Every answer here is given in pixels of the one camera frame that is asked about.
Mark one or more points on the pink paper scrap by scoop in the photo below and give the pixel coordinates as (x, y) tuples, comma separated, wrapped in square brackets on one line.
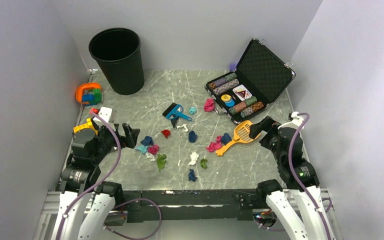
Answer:
[(215, 145)]

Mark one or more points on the orange curved toy piece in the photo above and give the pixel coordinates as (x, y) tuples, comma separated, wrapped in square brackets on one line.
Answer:
[(86, 87)]

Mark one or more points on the dark blue scrap by scoop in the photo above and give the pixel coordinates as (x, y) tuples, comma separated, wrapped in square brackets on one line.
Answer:
[(225, 138)]

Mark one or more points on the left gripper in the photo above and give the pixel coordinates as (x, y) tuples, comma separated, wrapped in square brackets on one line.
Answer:
[(131, 134)]

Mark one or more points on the playing card deck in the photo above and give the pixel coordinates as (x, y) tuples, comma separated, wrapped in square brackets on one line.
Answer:
[(242, 92)]

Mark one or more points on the black poker chip case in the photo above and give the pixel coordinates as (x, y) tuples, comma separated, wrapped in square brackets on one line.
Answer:
[(262, 72)]

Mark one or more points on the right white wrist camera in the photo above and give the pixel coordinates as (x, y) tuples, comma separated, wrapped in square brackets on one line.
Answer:
[(295, 120)]

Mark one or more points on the teal paper scrap left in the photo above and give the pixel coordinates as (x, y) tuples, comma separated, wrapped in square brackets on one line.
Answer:
[(142, 148)]

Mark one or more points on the red paper scrap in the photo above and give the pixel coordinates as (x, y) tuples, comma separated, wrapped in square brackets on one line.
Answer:
[(166, 133)]

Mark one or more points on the pink paper scrap left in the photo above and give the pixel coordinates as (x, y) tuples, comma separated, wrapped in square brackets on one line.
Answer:
[(153, 149)]

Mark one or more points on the green paper scrap left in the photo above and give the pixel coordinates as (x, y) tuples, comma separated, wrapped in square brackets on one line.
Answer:
[(161, 161)]

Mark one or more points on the black plastic waste bin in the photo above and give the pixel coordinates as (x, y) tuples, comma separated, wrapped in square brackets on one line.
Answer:
[(117, 52)]

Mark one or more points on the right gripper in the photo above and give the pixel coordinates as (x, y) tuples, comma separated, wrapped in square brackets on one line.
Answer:
[(268, 124)]

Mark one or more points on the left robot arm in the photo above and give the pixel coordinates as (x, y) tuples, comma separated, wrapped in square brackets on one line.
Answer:
[(84, 201)]

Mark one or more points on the yellow toy block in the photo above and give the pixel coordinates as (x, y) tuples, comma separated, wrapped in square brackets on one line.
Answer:
[(90, 124)]

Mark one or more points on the blue and green toy blocks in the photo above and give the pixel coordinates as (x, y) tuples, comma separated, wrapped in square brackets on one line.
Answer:
[(92, 97)]

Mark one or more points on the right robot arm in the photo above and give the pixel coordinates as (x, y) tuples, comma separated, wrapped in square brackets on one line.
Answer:
[(299, 207)]

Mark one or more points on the dark blue scrap left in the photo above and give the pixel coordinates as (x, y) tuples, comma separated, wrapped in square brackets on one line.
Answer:
[(147, 141)]

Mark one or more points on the white scrap near brush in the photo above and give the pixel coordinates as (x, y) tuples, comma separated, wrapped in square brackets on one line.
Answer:
[(184, 127)]

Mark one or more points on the yellow dealer button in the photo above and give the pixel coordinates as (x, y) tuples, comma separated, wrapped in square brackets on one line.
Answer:
[(226, 98)]

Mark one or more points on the blue hand brush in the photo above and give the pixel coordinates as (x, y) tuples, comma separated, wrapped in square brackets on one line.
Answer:
[(175, 110)]

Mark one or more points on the light blue paper scrap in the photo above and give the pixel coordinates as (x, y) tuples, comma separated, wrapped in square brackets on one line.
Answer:
[(192, 110)]

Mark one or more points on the yellow slotted scoop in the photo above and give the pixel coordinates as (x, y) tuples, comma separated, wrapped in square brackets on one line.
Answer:
[(241, 135)]

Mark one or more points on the white paper scrap small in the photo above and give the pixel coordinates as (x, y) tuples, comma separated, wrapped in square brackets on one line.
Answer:
[(150, 156)]

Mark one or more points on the dark blue scrap front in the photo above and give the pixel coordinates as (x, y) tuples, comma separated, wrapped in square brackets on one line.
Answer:
[(192, 176)]

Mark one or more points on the dark blue scrap centre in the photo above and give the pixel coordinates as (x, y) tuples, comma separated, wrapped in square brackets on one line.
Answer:
[(192, 137)]

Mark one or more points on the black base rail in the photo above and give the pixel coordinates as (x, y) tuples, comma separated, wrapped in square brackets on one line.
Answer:
[(206, 204)]

